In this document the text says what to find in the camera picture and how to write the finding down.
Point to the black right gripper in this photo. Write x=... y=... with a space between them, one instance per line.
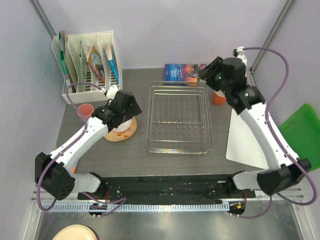
x=208 y=74

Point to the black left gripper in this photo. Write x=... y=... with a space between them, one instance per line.
x=133 y=111

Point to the orange ceramic bowl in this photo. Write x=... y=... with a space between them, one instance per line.
x=123 y=127

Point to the orange ceramic mug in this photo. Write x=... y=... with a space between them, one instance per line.
x=219 y=98

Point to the beige bird-painted plate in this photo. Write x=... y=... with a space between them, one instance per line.
x=121 y=136

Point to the pink plastic cup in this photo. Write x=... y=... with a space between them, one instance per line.
x=85 y=111

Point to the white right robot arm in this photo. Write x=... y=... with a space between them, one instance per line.
x=285 y=167

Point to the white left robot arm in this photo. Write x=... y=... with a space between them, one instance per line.
x=52 y=171

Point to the purple paperback book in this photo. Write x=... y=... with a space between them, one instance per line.
x=203 y=66

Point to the blue Jane Eyre book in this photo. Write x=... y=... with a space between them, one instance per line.
x=181 y=74

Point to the blue booklet in organizer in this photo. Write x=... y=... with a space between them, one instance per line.
x=110 y=54

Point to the illustrated booklet in organizer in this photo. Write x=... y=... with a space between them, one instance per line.
x=95 y=62

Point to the white file organizer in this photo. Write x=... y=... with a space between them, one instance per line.
x=76 y=59

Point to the green folder in organizer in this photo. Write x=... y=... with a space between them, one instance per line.
x=61 y=38

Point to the orange blue marker pen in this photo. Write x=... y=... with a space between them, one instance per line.
x=73 y=169

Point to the white clipboard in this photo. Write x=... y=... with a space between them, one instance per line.
x=242 y=146

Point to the green plastic folder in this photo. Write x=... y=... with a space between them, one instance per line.
x=302 y=132

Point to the cream plate bottom edge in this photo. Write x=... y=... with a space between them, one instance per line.
x=76 y=232

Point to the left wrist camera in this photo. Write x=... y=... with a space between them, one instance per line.
x=110 y=91

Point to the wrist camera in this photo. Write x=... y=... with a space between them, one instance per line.
x=239 y=53
x=110 y=91

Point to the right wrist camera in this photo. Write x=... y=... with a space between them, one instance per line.
x=239 y=53

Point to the metal wire dish rack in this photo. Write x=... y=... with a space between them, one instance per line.
x=179 y=118

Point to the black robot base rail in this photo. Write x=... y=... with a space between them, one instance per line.
x=169 y=190

